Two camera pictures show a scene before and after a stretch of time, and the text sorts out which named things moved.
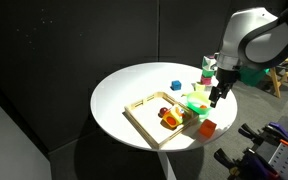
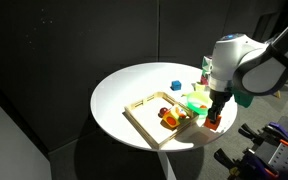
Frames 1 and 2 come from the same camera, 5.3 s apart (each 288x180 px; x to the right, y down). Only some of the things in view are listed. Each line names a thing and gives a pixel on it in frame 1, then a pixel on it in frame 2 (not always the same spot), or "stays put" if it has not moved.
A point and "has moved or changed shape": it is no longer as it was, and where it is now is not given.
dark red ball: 161,112 stays put
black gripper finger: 223,94 to 216,112
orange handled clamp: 271,132 stays put
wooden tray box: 160,117 stays put
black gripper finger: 214,93 to 211,113
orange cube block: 207,128 has moved or changed shape
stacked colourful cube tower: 207,71 stays put
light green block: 200,88 stays put
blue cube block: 176,85 stays put
